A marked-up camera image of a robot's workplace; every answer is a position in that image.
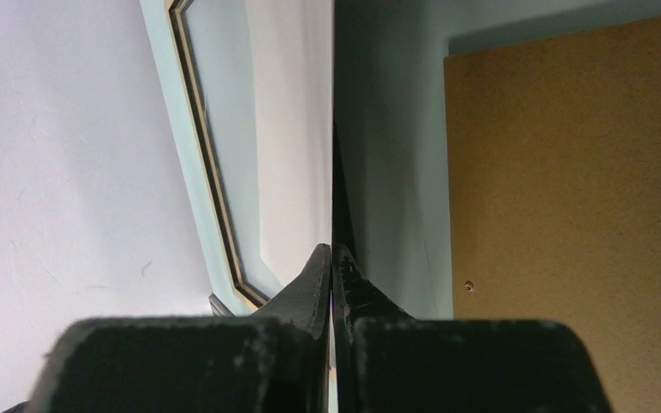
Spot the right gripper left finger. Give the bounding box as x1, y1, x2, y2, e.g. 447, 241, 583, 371
27, 243, 331, 412

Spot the brown cardboard backing board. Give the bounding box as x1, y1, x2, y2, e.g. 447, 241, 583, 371
444, 16, 661, 412

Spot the autumn leaves photo print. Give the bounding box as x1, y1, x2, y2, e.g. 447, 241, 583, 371
245, 1, 334, 286

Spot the clear acrylic sheet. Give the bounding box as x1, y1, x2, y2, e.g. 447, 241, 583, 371
182, 0, 282, 299

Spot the black picture frame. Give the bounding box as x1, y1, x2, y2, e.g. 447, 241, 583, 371
165, 1, 269, 311

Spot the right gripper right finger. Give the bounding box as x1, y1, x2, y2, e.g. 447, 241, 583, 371
333, 244, 612, 412

